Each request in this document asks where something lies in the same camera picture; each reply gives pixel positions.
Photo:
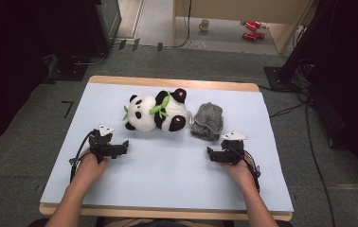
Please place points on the black stand with pole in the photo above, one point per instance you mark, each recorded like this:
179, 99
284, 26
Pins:
286, 77

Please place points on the beige mug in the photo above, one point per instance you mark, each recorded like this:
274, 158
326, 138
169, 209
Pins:
204, 25

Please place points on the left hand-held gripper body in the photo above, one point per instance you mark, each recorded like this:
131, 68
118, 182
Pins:
99, 143

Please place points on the person's left hand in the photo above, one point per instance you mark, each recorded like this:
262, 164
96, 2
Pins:
90, 170

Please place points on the person's right hand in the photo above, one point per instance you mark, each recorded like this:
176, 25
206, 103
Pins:
243, 173

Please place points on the panda plush toy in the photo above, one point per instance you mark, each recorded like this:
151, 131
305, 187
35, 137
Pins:
144, 110

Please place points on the beige wooden cabinet frame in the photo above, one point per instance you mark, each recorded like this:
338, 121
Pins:
230, 8

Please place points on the clear plastic bag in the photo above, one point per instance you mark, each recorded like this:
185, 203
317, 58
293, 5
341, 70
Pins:
197, 44

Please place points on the dark equipment cabinet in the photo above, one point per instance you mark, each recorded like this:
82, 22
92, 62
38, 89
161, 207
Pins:
104, 22

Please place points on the black tape strip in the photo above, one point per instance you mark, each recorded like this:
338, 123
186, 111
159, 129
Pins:
136, 44
160, 47
122, 44

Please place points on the red soda can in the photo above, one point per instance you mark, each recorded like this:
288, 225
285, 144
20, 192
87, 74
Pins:
250, 26
260, 35
249, 36
257, 24

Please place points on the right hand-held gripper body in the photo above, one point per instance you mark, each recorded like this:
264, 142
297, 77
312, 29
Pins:
235, 148

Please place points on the person's lap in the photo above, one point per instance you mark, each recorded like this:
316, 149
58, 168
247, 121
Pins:
164, 223

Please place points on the black curtain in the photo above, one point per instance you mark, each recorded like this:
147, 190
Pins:
350, 78
6, 63

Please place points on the black stand base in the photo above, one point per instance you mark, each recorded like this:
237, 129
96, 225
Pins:
68, 71

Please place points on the black tape corner mark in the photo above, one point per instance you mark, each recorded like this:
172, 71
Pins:
69, 107

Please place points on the wooden table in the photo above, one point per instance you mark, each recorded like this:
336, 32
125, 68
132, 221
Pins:
167, 82

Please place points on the grey fuzzy cloth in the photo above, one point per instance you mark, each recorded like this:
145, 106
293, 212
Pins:
208, 121

